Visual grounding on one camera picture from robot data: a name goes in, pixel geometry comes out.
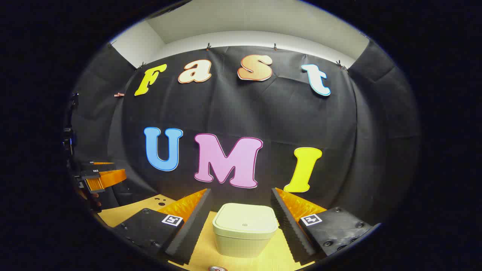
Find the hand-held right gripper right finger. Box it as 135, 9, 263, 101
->
270, 187, 381, 265

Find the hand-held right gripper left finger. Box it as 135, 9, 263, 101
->
112, 188, 212, 265

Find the green desktop garbage bin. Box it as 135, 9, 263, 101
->
212, 202, 279, 259

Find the wooden desktop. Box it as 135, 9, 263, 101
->
97, 195, 317, 271

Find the black backdrop cloth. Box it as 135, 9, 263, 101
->
70, 40, 421, 226

